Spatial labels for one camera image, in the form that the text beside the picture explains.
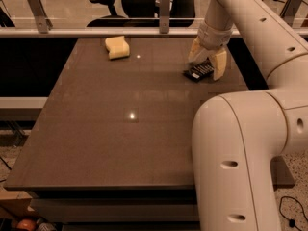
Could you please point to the yellow sponge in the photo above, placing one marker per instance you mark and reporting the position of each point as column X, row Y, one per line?
column 117, row 47

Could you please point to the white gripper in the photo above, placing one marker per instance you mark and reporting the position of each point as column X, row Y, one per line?
column 213, row 38

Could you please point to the orange ball under table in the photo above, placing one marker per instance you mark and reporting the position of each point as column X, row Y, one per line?
column 27, row 224

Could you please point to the left metal railing post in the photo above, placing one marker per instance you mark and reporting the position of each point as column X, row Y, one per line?
column 43, row 23

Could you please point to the black rxbar chocolate wrapper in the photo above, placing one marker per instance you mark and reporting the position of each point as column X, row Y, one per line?
column 198, row 72

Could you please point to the right metal railing post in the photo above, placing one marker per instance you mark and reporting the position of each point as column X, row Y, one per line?
column 290, row 8

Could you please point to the metal railing post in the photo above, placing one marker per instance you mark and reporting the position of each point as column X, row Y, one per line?
column 290, row 8
column 43, row 23
column 164, row 16

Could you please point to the black office chair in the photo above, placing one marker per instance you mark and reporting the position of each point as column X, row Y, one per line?
column 144, row 13

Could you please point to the grey drawer cabinet under table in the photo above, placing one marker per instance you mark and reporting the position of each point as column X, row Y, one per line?
column 171, row 209

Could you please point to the middle metal railing post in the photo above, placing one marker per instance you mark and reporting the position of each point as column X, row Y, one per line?
column 164, row 16

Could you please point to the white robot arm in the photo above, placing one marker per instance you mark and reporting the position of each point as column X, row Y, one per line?
column 235, row 135

